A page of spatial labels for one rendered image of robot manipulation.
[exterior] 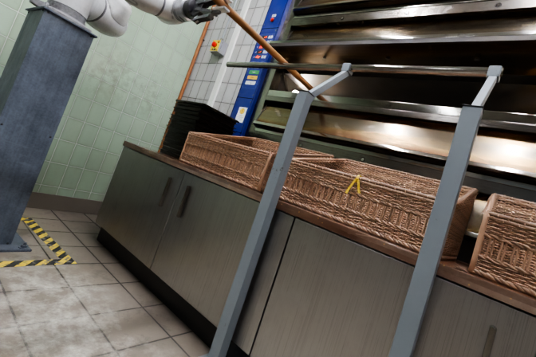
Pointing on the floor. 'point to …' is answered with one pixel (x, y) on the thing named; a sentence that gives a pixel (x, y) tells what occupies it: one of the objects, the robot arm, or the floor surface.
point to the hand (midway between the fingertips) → (222, 5)
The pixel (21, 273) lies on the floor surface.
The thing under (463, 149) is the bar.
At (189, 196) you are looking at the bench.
